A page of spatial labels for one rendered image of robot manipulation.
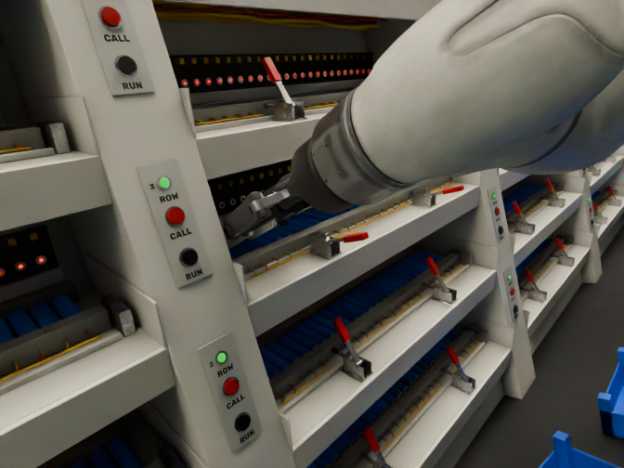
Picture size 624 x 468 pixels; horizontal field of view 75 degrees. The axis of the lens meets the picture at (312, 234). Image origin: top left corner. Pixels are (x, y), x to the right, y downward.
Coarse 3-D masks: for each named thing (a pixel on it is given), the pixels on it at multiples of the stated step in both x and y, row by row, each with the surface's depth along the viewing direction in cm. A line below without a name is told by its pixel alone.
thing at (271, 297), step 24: (456, 192) 80; (384, 216) 70; (408, 216) 69; (432, 216) 72; (456, 216) 79; (360, 240) 60; (384, 240) 63; (408, 240) 68; (288, 264) 55; (312, 264) 54; (336, 264) 55; (360, 264) 59; (240, 288) 45; (264, 288) 49; (288, 288) 49; (312, 288) 52; (336, 288) 56; (264, 312) 47; (288, 312) 50
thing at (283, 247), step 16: (448, 176) 86; (400, 192) 74; (368, 208) 67; (384, 208) 71; (320, 224) 61; (336, 224) 62; (352, 224) 64; (288, 240) 56; (304, 240) 58; (240, 256) 52; (256, 256) 52; (272, 256) 54
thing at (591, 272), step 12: (588, 180) 138; (588, 192) 137; (576, 216) 136; (588, 216) 136; (576, 228) 137; (588, 228) 135; (588, 264) 138; (600, 264) 143; (588, 276) 139; (600, 276) 142
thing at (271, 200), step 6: (276, 192) 39; (282, 192) 39; (288, 192) 39; (264, 198) 38; (270, 198) 38; (276, 198) 38; (282, 198) 39; (252, 204) 38; (258, 204) 38; (264, 204) 38; (270, 204) 38; (252, 210) 39
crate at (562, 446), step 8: (560, 432) 71; (560, 440) 69; (568, 440) 69; (560, 448) 70; (568, 448) 69; (576, 448) 69; (552, 456) 70; (560, 456) 70; (568, 456) 69; (576, 456) 69; (584, 456) 68; (592, 456) 67; (544, 464) 68; (552, 464) 70; (560, 464) 71; (568, 464) 69; (576, 464) 70; (584, 464) 69; (592, 464) 67; (600, 464) 66; (608, 464) 65
